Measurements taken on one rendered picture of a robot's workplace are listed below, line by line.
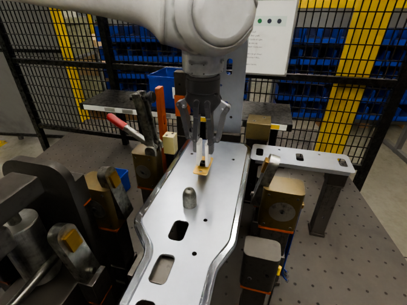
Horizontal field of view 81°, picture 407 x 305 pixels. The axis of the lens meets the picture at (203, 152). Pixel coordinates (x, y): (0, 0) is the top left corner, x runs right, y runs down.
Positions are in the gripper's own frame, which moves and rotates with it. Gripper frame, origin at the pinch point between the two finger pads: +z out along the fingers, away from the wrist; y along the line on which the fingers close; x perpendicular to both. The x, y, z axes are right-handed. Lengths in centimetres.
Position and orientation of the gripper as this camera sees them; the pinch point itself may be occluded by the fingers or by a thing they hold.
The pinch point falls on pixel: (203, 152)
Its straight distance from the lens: 62.5
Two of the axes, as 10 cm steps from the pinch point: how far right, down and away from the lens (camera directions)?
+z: 0.0, 8.5, 5.2
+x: 2.5, -5.1, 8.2
